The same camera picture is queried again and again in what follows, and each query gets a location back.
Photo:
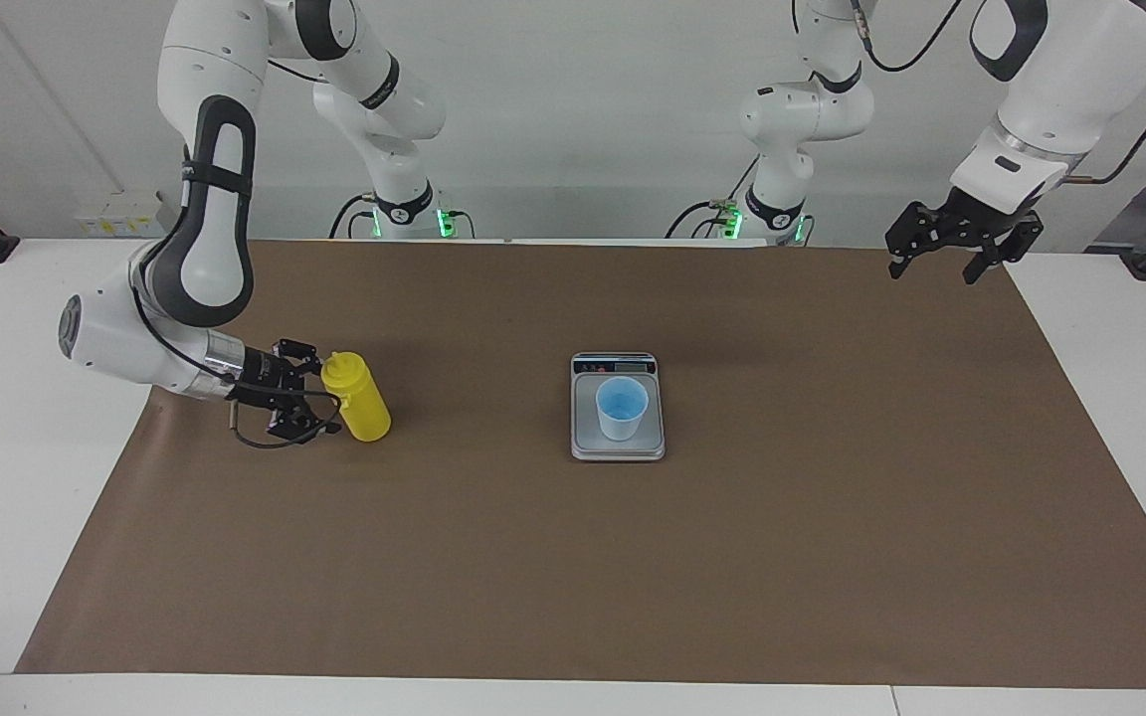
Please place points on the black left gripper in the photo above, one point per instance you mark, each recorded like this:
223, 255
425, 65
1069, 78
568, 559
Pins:
961, 231

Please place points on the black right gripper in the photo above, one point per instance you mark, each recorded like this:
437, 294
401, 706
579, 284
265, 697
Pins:
280, 388

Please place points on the yellow squeeze bottle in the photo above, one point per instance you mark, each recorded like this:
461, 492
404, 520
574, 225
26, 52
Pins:
362, 403

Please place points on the light blue plastic cup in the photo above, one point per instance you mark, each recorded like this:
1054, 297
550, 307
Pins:
623, 418

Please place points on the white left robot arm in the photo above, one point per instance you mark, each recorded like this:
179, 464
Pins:
1070, 89

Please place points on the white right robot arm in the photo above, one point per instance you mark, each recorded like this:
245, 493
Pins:
200, 229

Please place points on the silver digital kitchen scale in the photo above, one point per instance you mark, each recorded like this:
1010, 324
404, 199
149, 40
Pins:
618, 449

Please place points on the brown paper table mat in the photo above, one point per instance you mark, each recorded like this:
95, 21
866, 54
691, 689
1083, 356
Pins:
573, 577

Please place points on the white wall socket strip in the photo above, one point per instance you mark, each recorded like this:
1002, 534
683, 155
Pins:
120, 219

